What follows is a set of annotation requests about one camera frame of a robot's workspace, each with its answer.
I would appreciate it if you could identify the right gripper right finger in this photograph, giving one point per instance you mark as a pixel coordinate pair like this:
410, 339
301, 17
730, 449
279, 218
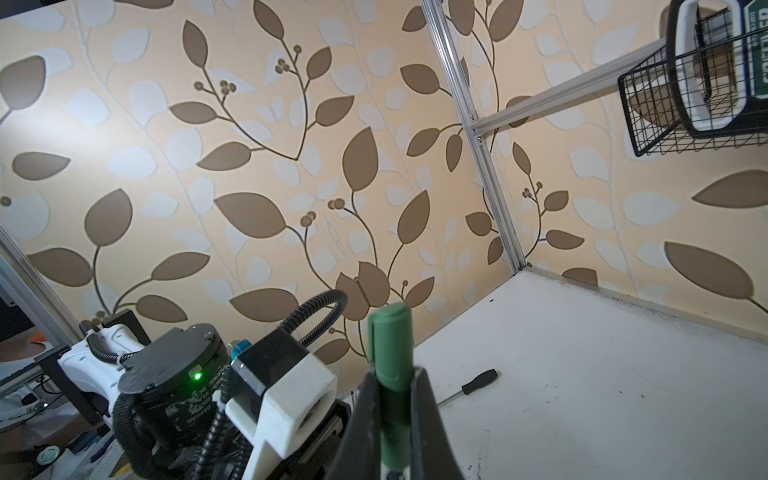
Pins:
431, 454

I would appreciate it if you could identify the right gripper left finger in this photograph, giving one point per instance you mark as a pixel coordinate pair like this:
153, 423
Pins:
359, 453

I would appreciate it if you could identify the green pen cap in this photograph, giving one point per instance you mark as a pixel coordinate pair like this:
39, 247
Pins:
390, 337

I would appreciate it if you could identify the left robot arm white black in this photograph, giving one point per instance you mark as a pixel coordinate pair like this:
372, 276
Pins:
186, 406

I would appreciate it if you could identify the black bit set case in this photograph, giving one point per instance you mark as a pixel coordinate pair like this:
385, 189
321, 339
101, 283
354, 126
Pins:
717, 68

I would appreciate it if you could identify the black handled screwdriver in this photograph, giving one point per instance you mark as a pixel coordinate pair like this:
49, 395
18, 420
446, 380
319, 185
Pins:
479, 382

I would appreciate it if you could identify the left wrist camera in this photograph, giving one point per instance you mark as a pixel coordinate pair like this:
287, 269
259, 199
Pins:
281, 394

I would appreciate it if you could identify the black wire basket back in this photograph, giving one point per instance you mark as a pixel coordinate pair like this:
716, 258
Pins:
652, 120

